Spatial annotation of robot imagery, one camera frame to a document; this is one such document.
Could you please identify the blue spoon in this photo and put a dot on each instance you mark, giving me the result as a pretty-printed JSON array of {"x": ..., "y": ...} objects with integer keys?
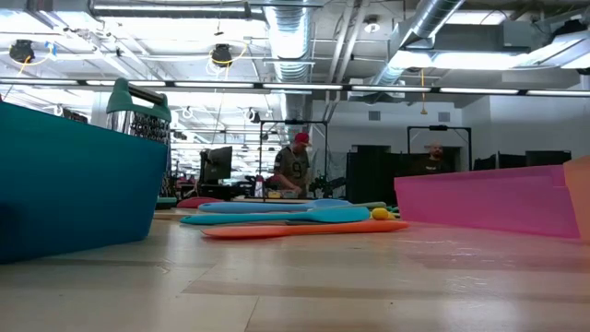
[{"x": 258, "y": 207}]

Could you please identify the teal spatula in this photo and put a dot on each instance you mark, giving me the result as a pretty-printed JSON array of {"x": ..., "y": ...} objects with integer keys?
[{"x": 332, "y": 215}]

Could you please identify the orange spatula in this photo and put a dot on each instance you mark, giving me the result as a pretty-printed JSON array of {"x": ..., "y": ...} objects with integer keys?
[{"x": 299, "y": 229}]

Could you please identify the yellow spoon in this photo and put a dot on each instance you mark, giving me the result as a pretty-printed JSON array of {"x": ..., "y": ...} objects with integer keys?
[{"x": 379, "y": 213}]

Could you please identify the red slotted spoon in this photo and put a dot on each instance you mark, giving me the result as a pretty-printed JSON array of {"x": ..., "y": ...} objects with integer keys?
[{"x": 196, "y": 202}]

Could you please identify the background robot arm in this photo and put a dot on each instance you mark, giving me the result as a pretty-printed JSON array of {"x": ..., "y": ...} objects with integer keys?
[{"x": 327, "y": 186}]

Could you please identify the person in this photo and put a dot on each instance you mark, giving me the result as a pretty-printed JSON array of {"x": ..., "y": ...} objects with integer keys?
[
  {"x": 433, "y": 163},
  {"x": 292, "y": 168}
]

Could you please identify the wooden background table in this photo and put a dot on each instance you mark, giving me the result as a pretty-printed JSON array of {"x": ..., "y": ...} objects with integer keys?
[{"x": 276, "y": 200}]

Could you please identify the black partition panel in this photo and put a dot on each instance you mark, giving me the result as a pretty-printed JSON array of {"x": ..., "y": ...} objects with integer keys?
[
  {"x": 369, "y": 180},
  {"x": 544, "y": 159}
]

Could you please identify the black computer monitor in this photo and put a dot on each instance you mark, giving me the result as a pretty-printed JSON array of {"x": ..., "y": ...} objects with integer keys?
[{"x": 216, "y": 163}]

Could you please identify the long linear ceiling light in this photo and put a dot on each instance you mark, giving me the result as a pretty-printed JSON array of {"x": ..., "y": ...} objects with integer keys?
[{"x": 299, "y": 86}]

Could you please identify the pink plastic bin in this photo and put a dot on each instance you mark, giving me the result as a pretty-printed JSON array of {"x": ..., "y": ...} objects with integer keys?
[{"x": 484, "y": 203}]

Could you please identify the teal blue plastic bin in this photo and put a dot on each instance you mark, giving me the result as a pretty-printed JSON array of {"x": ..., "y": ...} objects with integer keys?
[{"x": 69, "y": 184}]

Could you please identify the orange plastic bin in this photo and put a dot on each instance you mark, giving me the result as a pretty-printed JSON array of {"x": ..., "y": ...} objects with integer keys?
[{"x": 578, "y": 198}]

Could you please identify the black background rig frame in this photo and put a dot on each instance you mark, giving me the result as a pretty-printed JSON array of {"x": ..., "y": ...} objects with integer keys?
[
  {"x": 438, "y": 127},
  {"x": 292, "y": 122}
]

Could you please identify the silver spiral air duct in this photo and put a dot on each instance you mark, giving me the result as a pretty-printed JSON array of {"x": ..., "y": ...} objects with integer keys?
[
  {"x": 290, "y": 37},
  {"x": 433, "y": 16}
]

